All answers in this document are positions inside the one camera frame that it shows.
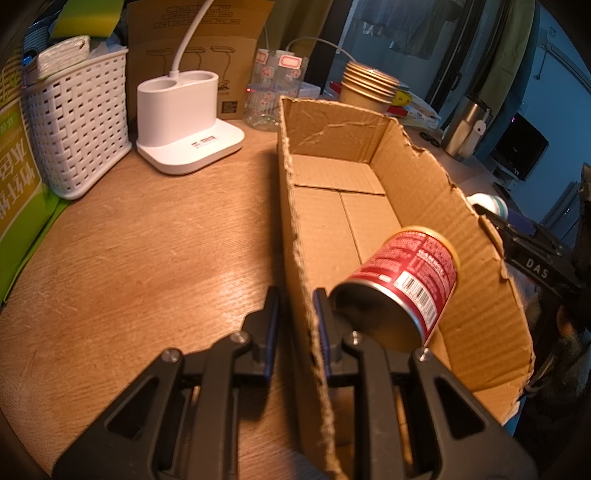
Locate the stack of gold paper cups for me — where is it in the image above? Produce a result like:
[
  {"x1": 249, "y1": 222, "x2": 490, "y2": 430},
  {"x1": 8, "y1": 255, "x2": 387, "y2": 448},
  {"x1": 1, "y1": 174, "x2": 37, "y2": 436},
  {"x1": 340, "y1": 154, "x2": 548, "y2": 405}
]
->
[{"x1": 339, "y1": 60, "x2": 402, "y2": 114}]

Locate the brown printed lamp carton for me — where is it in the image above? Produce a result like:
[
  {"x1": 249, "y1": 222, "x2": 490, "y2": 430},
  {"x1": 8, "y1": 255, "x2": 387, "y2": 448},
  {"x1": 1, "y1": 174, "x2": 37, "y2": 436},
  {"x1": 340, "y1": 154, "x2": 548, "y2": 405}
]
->
[{"x1": 126, "y1": 0, "x2": 275, "y2": 121}]

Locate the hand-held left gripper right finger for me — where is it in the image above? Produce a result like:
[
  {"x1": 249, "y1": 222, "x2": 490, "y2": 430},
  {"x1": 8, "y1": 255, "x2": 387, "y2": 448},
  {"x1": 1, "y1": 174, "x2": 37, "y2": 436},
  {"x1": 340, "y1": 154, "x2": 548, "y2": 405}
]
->
[{"x1": 313, "y1": 287, "x2": 539, "y2": 480}]

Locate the red labelled tin can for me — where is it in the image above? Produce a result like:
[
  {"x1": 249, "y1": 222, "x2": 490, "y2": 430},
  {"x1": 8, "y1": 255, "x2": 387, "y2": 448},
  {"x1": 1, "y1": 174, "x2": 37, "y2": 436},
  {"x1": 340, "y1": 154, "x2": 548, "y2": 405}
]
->
[{"x1": 330, "y1": 225, "x2": 461, "y2": 354}]

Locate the olive hanging jacket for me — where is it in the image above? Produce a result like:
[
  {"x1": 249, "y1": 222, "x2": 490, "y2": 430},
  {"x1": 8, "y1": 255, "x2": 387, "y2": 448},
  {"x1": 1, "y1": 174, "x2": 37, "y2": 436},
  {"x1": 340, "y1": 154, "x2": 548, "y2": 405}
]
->
[{"x1": 475, "y1": 0, "x2": 536, "y2": 107}]

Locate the white tissue pack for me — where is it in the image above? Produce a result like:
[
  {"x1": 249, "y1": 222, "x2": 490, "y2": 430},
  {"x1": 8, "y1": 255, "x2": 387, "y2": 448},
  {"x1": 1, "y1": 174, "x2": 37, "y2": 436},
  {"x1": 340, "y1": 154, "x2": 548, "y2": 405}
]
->
[{"x1": 23, "y1": 36, "x2": 90, "y2": 86}]

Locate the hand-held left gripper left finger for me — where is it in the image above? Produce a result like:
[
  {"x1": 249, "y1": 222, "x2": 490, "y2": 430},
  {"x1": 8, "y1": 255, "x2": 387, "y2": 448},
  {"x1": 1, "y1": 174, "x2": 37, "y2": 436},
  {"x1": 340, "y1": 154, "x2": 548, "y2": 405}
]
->
[{"x1": 52, "y1": 286, "x2": 281, "y2": 480}]

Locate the white woven plastic basket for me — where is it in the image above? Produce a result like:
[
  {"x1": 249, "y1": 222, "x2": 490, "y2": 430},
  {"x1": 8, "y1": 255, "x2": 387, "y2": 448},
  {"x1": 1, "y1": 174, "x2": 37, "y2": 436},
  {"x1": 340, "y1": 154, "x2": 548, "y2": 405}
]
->
[{"x1": 21, "y1": 46, "x2": 132, "y2": 200}]

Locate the dark monitor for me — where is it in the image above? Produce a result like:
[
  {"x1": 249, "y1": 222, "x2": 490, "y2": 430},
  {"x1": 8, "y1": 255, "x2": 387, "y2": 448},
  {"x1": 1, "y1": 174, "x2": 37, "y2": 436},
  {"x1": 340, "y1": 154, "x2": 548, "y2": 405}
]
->
[{"x1": 489, "y1": 111, "x2": 550, "y2": 182}]

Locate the white bottle with teal label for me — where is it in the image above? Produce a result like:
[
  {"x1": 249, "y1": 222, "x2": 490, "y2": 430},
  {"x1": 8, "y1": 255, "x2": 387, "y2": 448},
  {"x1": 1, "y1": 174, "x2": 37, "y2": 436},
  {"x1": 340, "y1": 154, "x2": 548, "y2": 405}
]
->
[{"x1": 466, "y1": 193, "x2": 509, "y2": 220}]

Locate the white cable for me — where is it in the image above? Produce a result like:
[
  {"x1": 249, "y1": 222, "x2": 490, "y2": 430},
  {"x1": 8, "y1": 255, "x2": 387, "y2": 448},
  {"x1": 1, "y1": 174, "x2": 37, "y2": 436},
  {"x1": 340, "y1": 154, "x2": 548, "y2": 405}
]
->
[{"x1": 285, "y1": 38, "x2": 356, "y2": 63}]

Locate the white desk lamp base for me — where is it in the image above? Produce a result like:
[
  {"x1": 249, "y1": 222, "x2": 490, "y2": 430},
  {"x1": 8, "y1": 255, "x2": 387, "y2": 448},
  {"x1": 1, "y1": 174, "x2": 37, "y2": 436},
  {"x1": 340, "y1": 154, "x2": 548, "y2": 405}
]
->
[{"x1": 135, "y1": 0, "x2": 245, "y2": 176}]

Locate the stack of papers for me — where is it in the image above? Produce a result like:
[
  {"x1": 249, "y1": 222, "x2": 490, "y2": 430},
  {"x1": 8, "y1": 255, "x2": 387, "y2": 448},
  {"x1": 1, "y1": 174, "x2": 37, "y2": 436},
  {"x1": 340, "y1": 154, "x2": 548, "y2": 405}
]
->
[{"x1": 388, "y1": 83, "x2": 441, "y2": 132}]

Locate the green printed package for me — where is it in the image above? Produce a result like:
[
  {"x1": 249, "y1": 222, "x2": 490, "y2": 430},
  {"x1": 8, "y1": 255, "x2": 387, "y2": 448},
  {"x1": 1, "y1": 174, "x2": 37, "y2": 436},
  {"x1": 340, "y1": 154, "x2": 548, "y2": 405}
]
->
[{"x1": 0, "y1": 46, "x2": 70, "y2": 303}]

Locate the yellow-green pack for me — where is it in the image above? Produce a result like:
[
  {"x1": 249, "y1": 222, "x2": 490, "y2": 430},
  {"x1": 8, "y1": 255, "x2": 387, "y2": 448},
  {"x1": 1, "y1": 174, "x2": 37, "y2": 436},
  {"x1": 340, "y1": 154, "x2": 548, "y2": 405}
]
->
[{"x1": 50, "y1": 0, "x2": 125, "y2": 40}]

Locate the clear container with red labels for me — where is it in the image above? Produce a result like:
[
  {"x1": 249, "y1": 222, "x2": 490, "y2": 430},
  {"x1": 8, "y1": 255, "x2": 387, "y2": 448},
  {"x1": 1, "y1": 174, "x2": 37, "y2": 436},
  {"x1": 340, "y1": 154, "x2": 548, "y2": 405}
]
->
[{"x1": 243, "y1": 46, "x2": 319, "y2": 132}]

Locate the steel tumbler with white tag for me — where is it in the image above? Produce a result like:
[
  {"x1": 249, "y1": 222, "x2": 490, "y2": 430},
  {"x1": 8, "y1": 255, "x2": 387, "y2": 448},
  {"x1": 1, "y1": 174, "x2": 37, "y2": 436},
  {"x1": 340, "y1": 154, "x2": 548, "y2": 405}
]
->
[{"x1": 441, "y1": 95, "x2": 492, "y2": 162}]

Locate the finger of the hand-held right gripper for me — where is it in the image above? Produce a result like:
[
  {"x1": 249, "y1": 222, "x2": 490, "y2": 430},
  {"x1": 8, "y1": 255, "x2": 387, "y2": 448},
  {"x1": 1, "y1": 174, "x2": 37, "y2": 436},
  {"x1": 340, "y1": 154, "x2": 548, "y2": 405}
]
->
[{"x1": 475, "y1": 205, "x2": 585, "y2": 296}]

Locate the brown cardboard box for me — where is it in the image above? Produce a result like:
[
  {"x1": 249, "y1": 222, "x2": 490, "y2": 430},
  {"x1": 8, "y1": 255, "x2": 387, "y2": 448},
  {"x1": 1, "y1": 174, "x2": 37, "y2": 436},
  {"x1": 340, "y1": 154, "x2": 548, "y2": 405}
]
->
[{"x1": 276, "y1": 96, "x2": 535, "y2": 480}]

